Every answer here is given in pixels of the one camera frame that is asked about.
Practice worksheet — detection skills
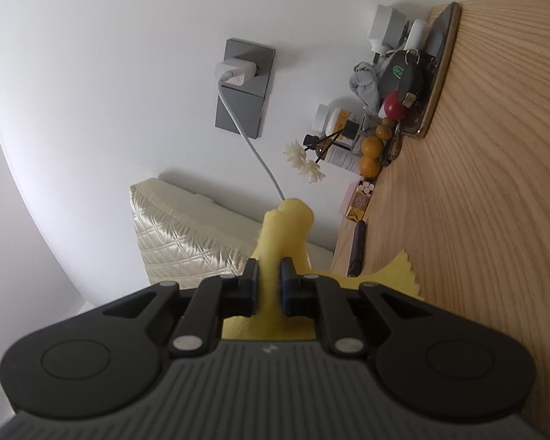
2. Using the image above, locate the white tube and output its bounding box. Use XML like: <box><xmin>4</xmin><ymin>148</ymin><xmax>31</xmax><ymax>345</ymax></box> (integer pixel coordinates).
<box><xmin>404</xmin><ymin>19</ymin><xmax>428</xmax><ymax>51</ymax></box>

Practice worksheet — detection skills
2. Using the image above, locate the black pen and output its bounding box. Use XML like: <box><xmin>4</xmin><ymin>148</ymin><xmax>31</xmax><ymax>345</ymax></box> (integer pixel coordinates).
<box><xmin>347</xmin><ymin>220</ymin><xmax>368</xmax><ymax>277</ymax></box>

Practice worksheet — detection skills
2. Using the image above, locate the smartphone with gold edge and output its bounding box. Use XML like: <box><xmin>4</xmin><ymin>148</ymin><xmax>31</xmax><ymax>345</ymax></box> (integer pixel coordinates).
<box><xmin>412</xmin><ymin>2</ymin><xmax>462</xmax><ymax>139</ymax></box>

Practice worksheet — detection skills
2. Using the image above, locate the grey crumpled cloth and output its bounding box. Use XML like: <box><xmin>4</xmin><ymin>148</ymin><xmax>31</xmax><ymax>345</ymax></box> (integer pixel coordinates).
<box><xmin>348</xmin><ymin>61</ymin><xmax>381</xmax><ymax>113</ymax></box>

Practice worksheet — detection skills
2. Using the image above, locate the white power adapter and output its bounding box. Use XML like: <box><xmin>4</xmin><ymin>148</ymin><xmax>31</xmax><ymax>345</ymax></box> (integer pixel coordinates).
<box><xmin>367</xmin><ymin>4</ymin><xmax>411</xmax><ymax>52</ymax></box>

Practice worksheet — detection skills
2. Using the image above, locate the black labelled small box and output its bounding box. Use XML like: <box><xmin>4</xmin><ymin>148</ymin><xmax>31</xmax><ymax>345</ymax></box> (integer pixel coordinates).
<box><xmin>341</xmin><ymin>118</ymin><xmax>364</xmax><ymax>150</ymax></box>

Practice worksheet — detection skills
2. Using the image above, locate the black car key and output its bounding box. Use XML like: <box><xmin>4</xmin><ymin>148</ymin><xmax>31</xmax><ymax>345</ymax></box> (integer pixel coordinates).
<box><xmin>378</xmin><ymin>50</ymin><xmax>425</xmax><ymax>102</ymax></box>

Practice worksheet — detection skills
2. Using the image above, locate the cream quilted pillow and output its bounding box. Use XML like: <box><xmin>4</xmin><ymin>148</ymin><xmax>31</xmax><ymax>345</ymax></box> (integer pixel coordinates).
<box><xmin>129</xmin><ymin>177</ymin><xmax>267</xmax><ymax>286</ymax></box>

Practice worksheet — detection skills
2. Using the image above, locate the white medicine bottle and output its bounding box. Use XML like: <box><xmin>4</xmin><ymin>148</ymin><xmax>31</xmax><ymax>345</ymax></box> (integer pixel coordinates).
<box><xmin>312</xmin><ymin>104</ymin><xmax>352</xmax><ymax>137</ymax></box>

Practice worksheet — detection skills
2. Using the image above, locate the silver key ring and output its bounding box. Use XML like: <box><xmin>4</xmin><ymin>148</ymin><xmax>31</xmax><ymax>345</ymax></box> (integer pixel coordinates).
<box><xmin>403</xmin><ymin>48</ymin><xmax>437</xmax><ymax>73</ymax></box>

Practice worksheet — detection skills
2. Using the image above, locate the yellow cleaning cloth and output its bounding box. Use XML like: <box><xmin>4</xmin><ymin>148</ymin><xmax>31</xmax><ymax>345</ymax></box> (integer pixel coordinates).
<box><xmin>222</xmin><ymin>198</ymin><xmax>425</xmax><ymax>342</ymax></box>

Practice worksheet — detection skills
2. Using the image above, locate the white charger cable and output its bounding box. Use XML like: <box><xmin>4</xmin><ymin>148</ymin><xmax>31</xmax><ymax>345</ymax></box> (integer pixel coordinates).
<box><xmin>217</xmin><ymin>78</ymin><xmax>286</xmax><ymax>202</ymax></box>

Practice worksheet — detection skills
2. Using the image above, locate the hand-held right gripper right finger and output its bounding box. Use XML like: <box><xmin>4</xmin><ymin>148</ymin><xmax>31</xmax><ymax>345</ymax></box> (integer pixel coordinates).
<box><xmin>279</xmin><ymin>258</ymin><xmax>435</xmax><ymax>358</ymax></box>

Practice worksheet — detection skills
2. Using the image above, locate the small orange fruit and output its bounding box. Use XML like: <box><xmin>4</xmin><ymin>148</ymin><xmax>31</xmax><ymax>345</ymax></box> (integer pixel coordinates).
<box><xmin>360</xmin><ymin>136</ymin><xmax>386</xmax><ymax>159</ymax></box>
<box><xmin>358</xmin><ymin>156</ymin><xmax>381</xmax><ymax>179</ymax></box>

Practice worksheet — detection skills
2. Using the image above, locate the white paper box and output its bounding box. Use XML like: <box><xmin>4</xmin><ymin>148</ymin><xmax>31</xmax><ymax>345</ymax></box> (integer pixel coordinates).
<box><xmin>323</xmin><ymin>143</ymin><xmax>361</xmax><ymax>175</ymax></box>

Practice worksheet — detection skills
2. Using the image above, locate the white charger plug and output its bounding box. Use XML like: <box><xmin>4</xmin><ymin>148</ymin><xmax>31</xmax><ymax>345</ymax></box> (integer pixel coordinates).
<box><xmin>214</xmin><ymin>59</ymin><xmax>258</xmax><ymax>88</ymax></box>

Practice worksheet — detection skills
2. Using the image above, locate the red and white ball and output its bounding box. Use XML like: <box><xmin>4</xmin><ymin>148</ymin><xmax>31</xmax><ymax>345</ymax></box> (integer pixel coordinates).
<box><xmin>378</xmin><ymin>92</ymin><xmax>407</xmax><ymax>119</ymax></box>

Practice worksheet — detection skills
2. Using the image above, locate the open cigarette pack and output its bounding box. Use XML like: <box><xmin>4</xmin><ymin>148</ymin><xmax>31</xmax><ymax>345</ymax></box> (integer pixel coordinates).
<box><xmin>345</xmin><ymin>179</ymin><xmax>376</xmax><ymax>223</ymax></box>

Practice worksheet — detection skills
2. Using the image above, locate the white diffuser flower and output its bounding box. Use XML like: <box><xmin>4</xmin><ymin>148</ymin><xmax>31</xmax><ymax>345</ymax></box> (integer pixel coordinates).
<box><xmin>300</xmin><ymin>160</ymin><xmax>326</xmax><ymax>185</ymax></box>
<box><xmin>283</xmin><ymin>139</ymin><xmax>306</xmax><ymax>166</ymax></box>

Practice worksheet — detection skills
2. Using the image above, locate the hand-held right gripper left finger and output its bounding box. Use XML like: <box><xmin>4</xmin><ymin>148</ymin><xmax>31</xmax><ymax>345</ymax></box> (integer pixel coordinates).
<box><xmin>102</xmin><ymin>259</ymin><xmax>260</xmax><ymax>358</ymax></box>

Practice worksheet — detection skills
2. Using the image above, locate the grey wall socket plate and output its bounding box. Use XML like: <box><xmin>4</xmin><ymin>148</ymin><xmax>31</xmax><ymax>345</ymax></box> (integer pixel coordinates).
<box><xmin>214</xmin><ymin>38</ymin><xmax>277</xmax><ymax>140</ymax></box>

